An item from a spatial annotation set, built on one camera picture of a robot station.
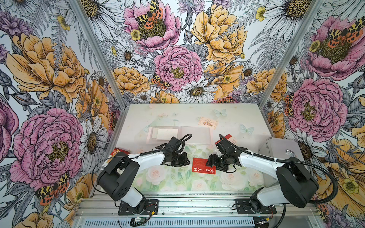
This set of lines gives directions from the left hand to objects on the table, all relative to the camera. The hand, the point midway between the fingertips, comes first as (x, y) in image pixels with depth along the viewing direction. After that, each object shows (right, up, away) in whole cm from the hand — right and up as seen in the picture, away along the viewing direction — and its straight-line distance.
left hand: (188, 166), depth 86 cm
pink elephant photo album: (+10, +16, +22) cm, 29 cm away
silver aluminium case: (+51, +12, -7) cm, 53 cm away
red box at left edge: (-45, +9, +5) cm, 46 cm away
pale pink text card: (-17, +18, +18) cm, 30 cm away
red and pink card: (+29, +15, +17) cm, 36 cm away
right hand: (+14, -1, -1) cm, 14 cm away
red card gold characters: (+7, 0, +4) cm, 8 cm away
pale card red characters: (+16, +25, +26) cm, 40 cm away
